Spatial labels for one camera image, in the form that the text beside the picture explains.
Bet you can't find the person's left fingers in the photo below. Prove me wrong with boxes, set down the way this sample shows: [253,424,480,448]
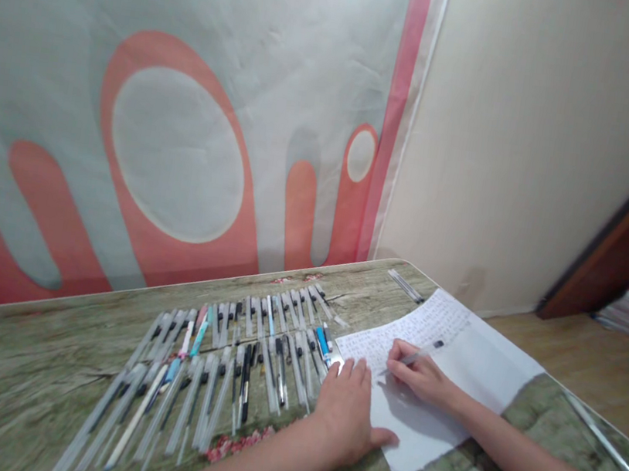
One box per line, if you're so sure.
[320,352,379,398]

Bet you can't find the white handwritten paper sheet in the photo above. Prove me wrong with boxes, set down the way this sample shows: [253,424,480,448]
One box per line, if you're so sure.
[316,276,556,471]

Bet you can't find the person's right fingers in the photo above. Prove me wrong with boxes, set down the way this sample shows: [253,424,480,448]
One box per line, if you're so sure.
[385,337,430,387]

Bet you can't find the person's left thumb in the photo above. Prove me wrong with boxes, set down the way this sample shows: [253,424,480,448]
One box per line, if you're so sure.
[367,426,401,452]

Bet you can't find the clear pen with black cap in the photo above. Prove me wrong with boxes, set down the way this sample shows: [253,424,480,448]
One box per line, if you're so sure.
[379,332,447,385]

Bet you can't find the person's left hand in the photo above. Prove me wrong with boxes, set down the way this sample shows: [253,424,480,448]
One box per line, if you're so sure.
[303,351,410,471]

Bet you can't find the rows of clear capped pens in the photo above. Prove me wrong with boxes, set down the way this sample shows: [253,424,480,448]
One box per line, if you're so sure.
[49,249,356,471]

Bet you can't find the person's right hand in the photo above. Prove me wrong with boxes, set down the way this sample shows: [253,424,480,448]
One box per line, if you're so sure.
[381,337,473,419]

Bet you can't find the brown wooden door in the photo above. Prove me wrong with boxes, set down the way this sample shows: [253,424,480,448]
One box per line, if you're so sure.
[535,97,629,334]

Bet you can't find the grey and pink wall cloth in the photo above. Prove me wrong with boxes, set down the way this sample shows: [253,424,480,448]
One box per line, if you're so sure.
[0,0,453,372]

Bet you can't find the small bunch of thin pens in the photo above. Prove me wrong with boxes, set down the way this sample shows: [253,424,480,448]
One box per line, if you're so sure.
[382,267,431,307]

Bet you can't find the wood and floral print tablecloth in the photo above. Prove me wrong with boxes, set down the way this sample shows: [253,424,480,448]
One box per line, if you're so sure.
[0,202,629,471]

